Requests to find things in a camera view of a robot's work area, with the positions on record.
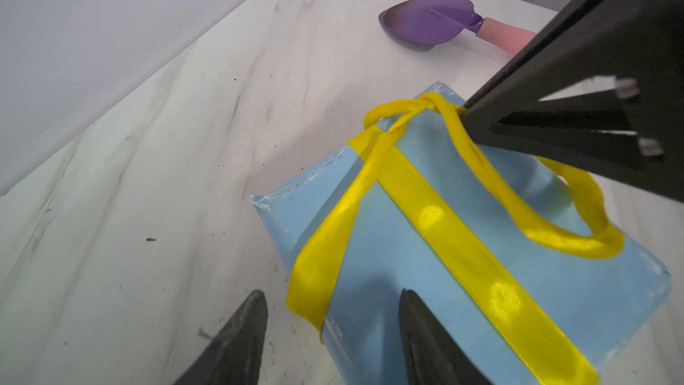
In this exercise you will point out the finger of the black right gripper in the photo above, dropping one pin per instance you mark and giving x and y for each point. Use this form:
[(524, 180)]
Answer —
[(633, 142), (639, 39)]

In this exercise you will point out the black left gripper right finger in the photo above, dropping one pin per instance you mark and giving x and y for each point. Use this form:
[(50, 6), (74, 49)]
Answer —
[(431, 354)]

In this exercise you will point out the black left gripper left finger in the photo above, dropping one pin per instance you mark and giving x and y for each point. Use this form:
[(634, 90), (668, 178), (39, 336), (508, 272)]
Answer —
[(234, 355)]

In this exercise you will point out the light blue gift box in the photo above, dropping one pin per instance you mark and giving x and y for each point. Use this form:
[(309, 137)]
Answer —
[(599, 304)]

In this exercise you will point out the yellow ribbon of blue box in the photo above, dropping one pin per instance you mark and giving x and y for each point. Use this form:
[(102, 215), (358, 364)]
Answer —
[(533, 336)]

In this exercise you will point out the purple trowel pink handle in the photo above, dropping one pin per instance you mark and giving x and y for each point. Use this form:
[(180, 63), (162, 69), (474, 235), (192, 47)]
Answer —
[(436, 22)]

